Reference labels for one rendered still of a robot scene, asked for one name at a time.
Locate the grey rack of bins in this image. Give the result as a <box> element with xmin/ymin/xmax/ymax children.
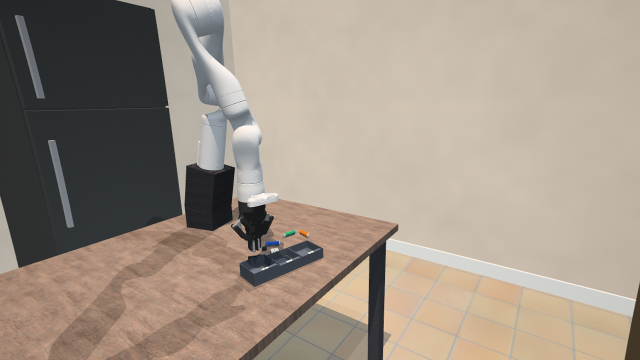
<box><xmin>240</xmin><ymin>240</ymin><xmax>324</xmax><ymax>287</ymax></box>

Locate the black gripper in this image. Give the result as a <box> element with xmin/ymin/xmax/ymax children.
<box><xmin>231</xmin><ymin>201</ymin><xmax>274</xmax><ymax>253</ymax></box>

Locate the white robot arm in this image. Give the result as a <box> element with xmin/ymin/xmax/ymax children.
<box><xmin>171</xmin><ymin>0</ymin><xmax>279</xmax><ymax>207</ymax></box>

